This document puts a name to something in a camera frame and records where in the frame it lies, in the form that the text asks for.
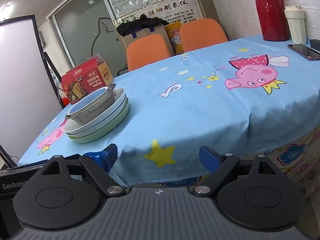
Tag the blue translucent bowl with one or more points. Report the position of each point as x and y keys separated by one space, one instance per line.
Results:
x=88 y=101

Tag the orange chair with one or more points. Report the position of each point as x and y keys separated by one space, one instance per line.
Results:
x=201 y=33
x=146 y=50

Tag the stainless steel bowl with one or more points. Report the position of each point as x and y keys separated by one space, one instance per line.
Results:
x=92 y=104

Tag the yellow snack bag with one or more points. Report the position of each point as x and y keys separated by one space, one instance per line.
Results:
x=173 y=33

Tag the white gold-rimmed plate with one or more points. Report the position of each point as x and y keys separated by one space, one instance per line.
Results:
x=97 y=127

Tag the smartphone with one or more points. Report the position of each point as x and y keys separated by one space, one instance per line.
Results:
x=306 y=52

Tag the white ribbed bowl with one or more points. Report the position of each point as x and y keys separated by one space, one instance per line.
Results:
x=93 y=109

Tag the cream white cup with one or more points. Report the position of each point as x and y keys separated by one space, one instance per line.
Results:
x=296 y=20

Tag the brown cardboard box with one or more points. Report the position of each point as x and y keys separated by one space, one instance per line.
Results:
x=158 y=29

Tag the white chinese text poster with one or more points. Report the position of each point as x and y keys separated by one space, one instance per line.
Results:
x=172 y=11

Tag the black rectangular case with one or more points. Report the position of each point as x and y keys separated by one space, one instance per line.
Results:
x=315 y=44

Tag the green plastic plate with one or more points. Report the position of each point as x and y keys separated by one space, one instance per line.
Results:
x=105 y=129

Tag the left orange chair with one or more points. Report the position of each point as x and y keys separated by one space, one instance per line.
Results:
x=146 y=50

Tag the black folding stand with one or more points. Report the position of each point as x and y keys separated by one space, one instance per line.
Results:
x=53 y=76

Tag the white floral plate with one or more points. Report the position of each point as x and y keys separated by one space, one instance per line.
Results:
x=95 y=122

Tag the white board panel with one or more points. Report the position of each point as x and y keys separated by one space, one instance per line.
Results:
x=28 y=101

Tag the blue cartoon pig tablecloth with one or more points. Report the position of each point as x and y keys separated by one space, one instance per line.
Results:
x=259 y=86

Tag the right orange chair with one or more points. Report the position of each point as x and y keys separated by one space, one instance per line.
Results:
x=201 y=33

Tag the frosted glass panel with cartoon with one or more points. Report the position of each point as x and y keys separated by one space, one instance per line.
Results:
x=84 y=28

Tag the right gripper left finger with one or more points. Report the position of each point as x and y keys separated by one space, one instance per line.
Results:
x=98 y=165

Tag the floral under tablecloth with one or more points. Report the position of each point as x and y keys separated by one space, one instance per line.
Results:
x=298 y=160

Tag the red cracker box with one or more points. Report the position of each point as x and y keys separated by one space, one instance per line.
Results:
x=85 y=78

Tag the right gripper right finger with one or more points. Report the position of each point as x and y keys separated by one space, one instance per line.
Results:
x=220 y=168

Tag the red thermos jug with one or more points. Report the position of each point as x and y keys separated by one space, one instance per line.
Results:
x=272 y=20

